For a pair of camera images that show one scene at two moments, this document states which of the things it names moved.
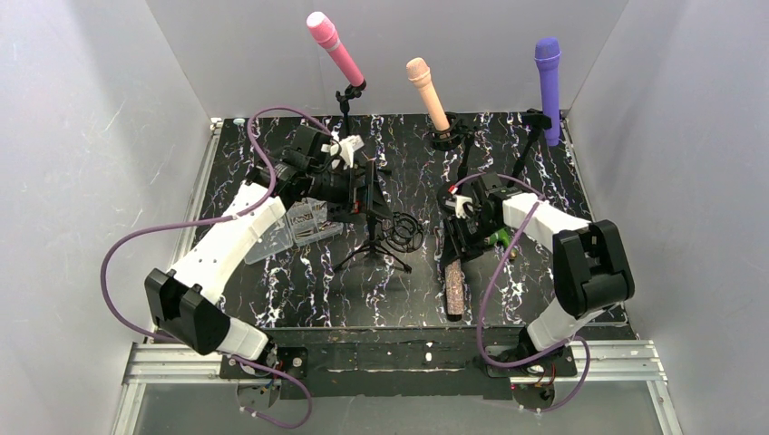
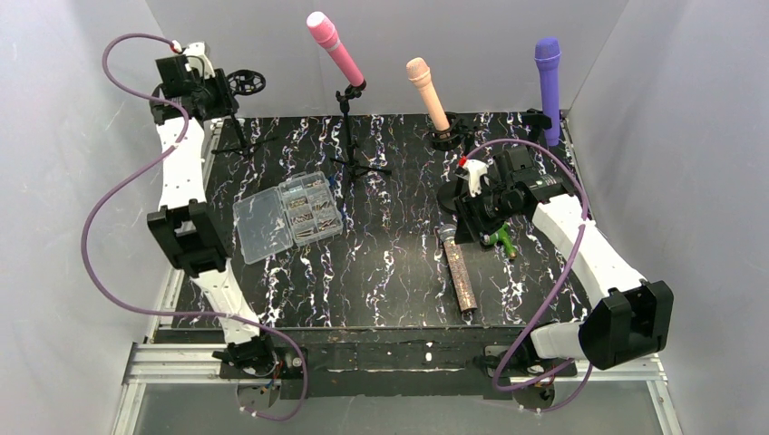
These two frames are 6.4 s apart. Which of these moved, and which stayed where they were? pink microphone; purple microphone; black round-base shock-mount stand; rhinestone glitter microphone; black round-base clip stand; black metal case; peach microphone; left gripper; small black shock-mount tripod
Moved: left gripper; small black shock-mount tripod; rhinestone glitter microphone
Stayed: black metal case; purple microphone; black round-base shock-mount stand; peach microphone; pink microphone; black round-base clip stand
